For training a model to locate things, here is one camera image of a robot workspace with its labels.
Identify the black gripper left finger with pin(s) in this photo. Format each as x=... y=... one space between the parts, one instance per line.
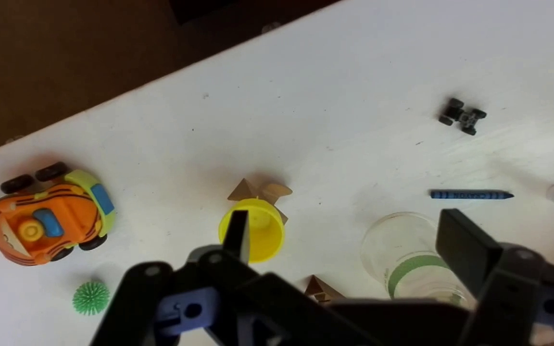
x=162 y=300

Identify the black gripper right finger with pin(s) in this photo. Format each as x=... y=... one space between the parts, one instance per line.
x=508 y=281

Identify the small green ball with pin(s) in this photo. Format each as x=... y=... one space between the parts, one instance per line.
x=91 y=297

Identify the dark blue pen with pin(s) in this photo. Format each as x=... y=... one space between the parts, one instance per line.
x=470 y=193

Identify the orange toy car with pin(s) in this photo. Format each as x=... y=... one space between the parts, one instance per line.
x=48 y=214

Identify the small black toy piece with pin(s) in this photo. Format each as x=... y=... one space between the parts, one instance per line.
x=462 y=116

